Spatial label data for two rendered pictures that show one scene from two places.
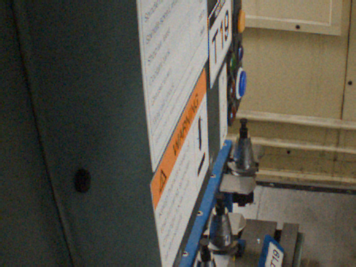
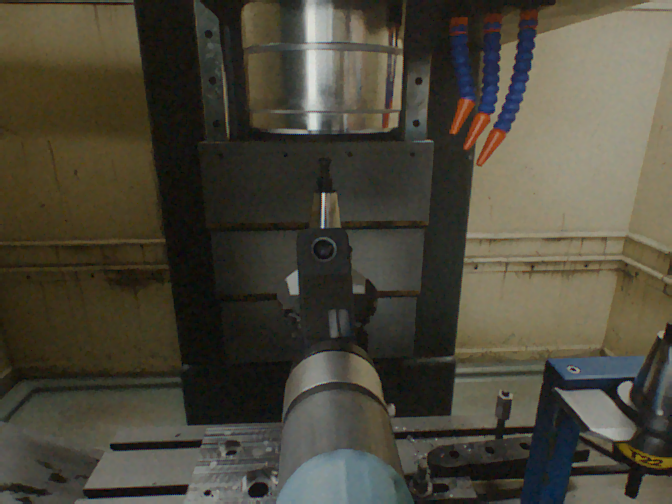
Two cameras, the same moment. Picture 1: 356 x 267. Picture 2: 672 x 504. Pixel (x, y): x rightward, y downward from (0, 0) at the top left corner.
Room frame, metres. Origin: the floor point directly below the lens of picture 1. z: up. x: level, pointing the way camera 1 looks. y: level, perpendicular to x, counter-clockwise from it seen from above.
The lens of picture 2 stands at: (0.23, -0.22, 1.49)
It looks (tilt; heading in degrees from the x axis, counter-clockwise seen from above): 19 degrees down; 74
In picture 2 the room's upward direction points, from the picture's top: straight up
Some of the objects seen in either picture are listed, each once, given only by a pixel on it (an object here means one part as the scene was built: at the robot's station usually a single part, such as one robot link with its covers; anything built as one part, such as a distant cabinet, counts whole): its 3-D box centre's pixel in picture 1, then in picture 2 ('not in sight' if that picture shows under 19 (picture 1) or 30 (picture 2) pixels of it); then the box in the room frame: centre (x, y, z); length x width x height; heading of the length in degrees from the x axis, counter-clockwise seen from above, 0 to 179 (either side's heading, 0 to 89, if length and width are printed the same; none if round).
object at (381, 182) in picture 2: not in sight; (319, 258); (0.45, 0.68, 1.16); 0.48 x 0.05 x 0.51; 167
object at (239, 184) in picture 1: (237, 184); not in sight; (0.88, -0.03, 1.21); 0.07 x 0.05 x 0.01; 77
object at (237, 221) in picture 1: (226, 222); not in sight; (0.78, -0.01, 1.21); 0.07 x 0.05 x 0.01; 77
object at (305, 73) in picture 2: not in sight; (323, 67); (0.35, 0.24, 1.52); 0.16 x 0.16 x 0.12
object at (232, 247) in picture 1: (220, 242); not in sight; (0.72, 0.00, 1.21); 0.06 x 0.06 x 0.03
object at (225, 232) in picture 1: (220, 224); not in sight; (0.72, 0.00, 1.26); 0.04 x 0.04 x 0.07
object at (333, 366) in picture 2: not in sight; (338, 404); (0.31, 0.04, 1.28); 0.08 x 0.05 x 0.08; 167
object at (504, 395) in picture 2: not in sight; (501, 421); (0.68, 0.30, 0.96); 0.03 x 0.03 x 0.13
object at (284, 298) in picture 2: not in sight; (300, 301); (0.31, 0.18, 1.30); 0.09 x 0.05 x 0.02; 91
